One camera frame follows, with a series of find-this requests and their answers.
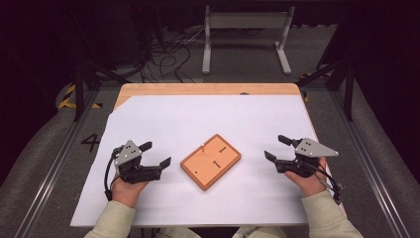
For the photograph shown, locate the person's left hand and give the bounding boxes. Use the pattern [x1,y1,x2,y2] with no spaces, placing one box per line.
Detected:
[111,173,150,208]

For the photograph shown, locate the aluminium floor rail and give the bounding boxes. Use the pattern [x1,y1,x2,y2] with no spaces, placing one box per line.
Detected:
[14,88,100,238]
[330,88,410,238]

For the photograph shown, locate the tangle of black floor cables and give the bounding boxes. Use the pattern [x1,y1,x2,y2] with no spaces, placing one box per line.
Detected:
[138,28,206,83]

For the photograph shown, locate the person's right hand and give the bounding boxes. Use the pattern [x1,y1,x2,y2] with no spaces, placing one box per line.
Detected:
[284,157,330,198]

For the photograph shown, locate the black metal stand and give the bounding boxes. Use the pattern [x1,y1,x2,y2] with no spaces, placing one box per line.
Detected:
[70,49,130,122]
[296,56,357,122]

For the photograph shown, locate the person's leg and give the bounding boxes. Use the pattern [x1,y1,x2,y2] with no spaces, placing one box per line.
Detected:
[232,226,288,238]
[155,227,201,238]

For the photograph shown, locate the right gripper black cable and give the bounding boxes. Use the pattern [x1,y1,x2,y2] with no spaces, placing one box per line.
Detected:
[310,162,343,205]

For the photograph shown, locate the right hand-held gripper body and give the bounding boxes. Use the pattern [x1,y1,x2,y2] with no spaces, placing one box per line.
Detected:
[275,137,340,179]

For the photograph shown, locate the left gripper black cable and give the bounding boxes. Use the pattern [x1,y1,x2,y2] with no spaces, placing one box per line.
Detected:
[104,148,122,202]

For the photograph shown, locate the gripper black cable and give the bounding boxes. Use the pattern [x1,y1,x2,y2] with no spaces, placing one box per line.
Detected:
[310,162,343,205]
[104,148,122,202]

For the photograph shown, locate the yellow black hazard tape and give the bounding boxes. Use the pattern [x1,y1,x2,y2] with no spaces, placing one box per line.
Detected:
[299,71,333,103]
[57,83,103,110]

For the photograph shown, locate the person's right leg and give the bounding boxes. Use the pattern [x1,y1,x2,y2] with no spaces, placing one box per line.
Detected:
[232,226,288,238]

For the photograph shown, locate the grey metal stand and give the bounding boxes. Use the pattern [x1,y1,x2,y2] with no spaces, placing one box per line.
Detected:
[201,5,296,75]

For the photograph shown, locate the orange wooden box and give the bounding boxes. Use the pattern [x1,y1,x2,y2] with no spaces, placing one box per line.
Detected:
[179,133,243,192]

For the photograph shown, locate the person's left leg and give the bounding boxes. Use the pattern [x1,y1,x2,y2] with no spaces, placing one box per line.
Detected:
[155,227,201,238]

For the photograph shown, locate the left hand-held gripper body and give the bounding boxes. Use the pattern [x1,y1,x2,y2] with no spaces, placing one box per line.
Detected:
[113,139,164,184]

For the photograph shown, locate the wooden table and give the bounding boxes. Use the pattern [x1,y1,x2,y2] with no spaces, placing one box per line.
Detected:
[113,82,348,229]

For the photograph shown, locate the white paper sheet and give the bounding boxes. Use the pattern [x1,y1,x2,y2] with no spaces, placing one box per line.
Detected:
[69,94,326,228]

